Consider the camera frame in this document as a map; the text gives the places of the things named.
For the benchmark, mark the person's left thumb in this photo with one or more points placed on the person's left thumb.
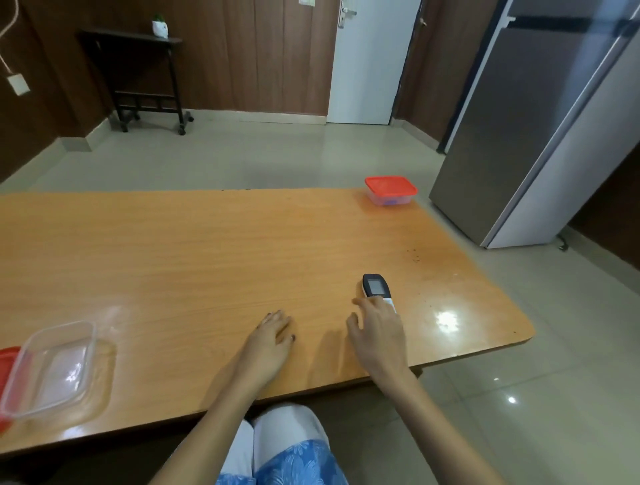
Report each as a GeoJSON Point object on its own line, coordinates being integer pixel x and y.
{"type": "Point", "coordinates": [290, 339]}

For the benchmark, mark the white wall socket box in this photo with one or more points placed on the white wall socket box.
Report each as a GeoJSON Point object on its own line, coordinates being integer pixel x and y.
{"type": "Point", "coordinates": [18, 84]}

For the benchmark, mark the small plant in white pot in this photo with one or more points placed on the small plant in white pot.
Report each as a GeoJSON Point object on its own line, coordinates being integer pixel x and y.
{"type": "Point", "coordinates": [160, 27]}

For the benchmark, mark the red-lidded plastic container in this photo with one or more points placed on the red-lidded plastic container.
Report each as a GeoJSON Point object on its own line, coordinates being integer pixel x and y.
{"type": "Point", "coordinates": [391, 189]}

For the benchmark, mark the person's left forearm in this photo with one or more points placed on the person's left forearm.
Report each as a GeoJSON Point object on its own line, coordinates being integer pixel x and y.
{"type": "Point", "coordinates": [215, 434]}

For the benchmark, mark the person's right thumb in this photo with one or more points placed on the person's right thumb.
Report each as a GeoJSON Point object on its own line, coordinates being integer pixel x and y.
{"type": "Point", "coordinates": [353, 327]}

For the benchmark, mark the person's right forearm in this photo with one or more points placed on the person's right forearm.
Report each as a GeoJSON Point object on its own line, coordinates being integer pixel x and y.
{"type": "Point", "coordinates": [435, 429]}

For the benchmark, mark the white infrared thermometer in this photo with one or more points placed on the white infrared thermometer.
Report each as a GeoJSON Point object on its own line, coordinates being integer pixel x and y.
{"type": "Point", "coordinates": [375, 287]}

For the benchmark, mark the person's right hand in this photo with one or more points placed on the person's right hand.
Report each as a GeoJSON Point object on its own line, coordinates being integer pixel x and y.
{"type": "Point", "coordinates": [381, 339]}

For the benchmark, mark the red plastic lid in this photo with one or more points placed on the red plastic lid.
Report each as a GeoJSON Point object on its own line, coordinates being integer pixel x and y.
{"type": "Point", "coordinates": [6, 367]}

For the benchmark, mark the blue floral garment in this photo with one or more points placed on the blue floral garment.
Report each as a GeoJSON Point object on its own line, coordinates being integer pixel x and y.
{"type": "Point", "coordinates": [300, 464]}

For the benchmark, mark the black wheeled side table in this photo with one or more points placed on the black wheeled side table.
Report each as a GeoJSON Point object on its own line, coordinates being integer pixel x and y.
{"type": "Point", "coordinates": [135, 42]}

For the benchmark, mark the grey refrigerator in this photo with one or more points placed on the grey refrigerator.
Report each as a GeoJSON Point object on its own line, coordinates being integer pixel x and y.
{"type": "Point", "coordinates": [530, 125]}

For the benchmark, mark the white trousers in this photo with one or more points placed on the white trousers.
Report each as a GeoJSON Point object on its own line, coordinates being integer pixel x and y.
{"type": "Point", "coordinates": [280, 429]}

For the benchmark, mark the clear empty plastic container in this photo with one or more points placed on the clear empty plastic container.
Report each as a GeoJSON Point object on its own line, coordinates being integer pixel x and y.
{"type": "Point", "coordinates": [52, 367]}

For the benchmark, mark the white door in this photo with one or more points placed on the white door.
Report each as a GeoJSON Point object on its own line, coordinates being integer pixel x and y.
{"type": "Point", "coordinates": [367, 65]}

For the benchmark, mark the person's left hand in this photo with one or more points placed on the person's left hand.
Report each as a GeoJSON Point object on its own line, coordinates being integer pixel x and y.
{"type": "Point", "coordinates": [265, 352]}

